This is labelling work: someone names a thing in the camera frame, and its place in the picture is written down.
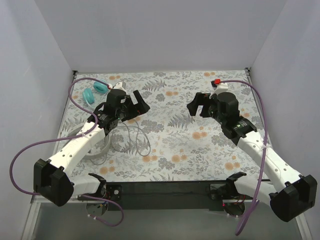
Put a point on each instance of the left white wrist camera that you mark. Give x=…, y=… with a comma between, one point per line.
x=121, y=85

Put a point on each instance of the floral table mat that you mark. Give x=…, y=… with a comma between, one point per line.
x=167, y=144

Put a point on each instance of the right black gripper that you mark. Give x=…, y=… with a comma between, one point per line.
x=204, y=105

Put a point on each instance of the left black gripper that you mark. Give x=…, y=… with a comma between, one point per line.
x=131, y=106

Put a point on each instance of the aluminium frame rail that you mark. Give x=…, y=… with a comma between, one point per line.
x=45, y=221

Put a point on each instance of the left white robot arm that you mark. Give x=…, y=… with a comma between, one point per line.
x=51, y=178

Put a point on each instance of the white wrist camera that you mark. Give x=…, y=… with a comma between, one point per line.
x=121, y=85
x=218, y=87

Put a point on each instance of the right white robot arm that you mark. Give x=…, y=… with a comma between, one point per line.
x=291, y=193

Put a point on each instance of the teal white headphones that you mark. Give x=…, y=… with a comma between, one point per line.
x=88, y=96

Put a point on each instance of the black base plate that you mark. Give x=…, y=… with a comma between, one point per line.
x=173, y=195

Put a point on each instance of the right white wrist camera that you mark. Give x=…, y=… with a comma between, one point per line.
x=218, y=87

